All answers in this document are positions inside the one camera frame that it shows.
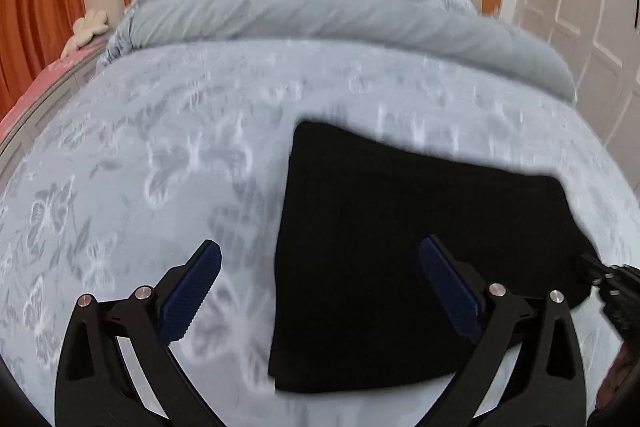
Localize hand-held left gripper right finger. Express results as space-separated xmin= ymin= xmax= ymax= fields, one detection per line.
xmin=419 ymin=235 xmax=596 ymax=427

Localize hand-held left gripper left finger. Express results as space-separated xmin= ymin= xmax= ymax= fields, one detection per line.
xmin=54 ymin=239 xmax=223 ymax=427

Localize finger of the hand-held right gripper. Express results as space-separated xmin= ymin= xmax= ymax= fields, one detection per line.
xmin=577 ymin=253 xmax=618 ymax=294

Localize black pants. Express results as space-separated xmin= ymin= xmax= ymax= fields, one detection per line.
xmin=267 ymin=120 xmax=601 ymax=395

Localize person's right forearm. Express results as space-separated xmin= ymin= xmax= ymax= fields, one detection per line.
xmin=595 ymin=342 xmax=635 ymax=413

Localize butterfly-print light blue bedsheet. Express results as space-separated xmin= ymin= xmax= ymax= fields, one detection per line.
xmin=0 ymin=39 xmax=640 ymax=427

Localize pink patterned blanket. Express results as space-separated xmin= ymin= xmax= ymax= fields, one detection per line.
xmin=0 ymin=42 xmax=108 ymax=132

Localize white wardrobe doors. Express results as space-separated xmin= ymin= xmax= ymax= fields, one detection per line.
xmin=500 ymin=0 xmax=640 ymax=178

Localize cream flower plush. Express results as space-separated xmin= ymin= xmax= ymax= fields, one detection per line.
xmin=72 ymin=9 xmax=111 ymax=48

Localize grey rolled duvet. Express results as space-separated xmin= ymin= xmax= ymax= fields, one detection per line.
xmin=95 ymin=0 xmax=576 ymax=102

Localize orange curtain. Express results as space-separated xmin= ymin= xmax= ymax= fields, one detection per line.
xmin=0 ymin=0 xmax=88 ymax=120

